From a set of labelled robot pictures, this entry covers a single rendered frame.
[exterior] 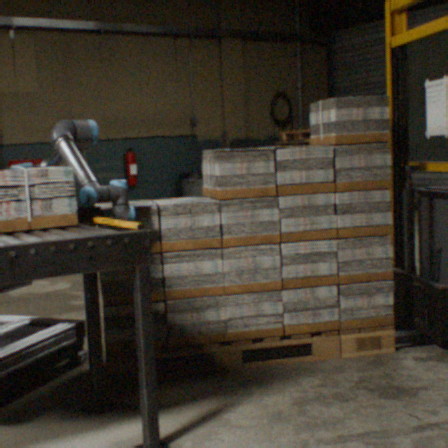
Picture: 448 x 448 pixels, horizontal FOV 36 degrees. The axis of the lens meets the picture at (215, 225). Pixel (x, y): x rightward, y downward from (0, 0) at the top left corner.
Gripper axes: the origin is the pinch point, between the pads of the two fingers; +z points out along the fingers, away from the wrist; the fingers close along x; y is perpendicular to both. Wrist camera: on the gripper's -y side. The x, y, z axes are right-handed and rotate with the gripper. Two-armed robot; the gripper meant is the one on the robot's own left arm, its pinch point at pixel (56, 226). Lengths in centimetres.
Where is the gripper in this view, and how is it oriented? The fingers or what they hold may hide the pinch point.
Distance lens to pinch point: 295.5
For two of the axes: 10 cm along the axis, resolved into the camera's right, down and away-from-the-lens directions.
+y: -0.5, -9.9, -1.1
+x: 5.3, 0.7, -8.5
